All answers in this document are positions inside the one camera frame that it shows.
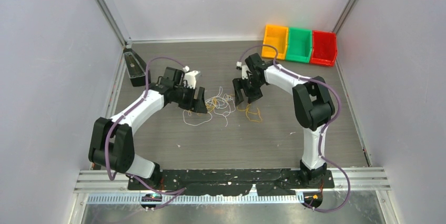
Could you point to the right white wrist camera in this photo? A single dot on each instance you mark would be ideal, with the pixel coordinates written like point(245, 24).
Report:
point(244, 70)

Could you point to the aluminium frame rail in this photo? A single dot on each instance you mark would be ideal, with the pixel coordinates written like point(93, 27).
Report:
point(365, 178)

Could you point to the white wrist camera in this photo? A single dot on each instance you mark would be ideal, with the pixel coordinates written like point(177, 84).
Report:
point(244, 70)
point(190, 77)

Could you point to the green plastic bin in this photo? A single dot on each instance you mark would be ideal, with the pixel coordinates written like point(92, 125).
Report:
point(299, 45)

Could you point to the red plastic bin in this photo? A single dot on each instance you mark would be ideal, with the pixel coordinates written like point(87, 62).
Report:
point(324, 48)

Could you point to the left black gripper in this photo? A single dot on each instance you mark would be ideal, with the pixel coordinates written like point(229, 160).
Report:
point(200, 107)

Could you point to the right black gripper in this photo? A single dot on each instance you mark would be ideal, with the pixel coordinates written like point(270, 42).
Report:
point(239, 83)

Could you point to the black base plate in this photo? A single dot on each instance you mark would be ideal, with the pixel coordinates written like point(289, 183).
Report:
point(204, 184)

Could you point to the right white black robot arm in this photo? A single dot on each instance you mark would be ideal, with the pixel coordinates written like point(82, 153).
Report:
point(312, 104)

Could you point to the black wedge stand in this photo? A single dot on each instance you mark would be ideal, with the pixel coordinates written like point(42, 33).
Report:
point(136, 67)

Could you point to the yellow plastic bin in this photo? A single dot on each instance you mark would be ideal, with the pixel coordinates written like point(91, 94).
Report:
point(277, 36)

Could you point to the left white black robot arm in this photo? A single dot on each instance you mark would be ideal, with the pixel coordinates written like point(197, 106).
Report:
point(112, 142)

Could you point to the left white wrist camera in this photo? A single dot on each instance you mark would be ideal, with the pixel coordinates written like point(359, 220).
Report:
point(190, 77)

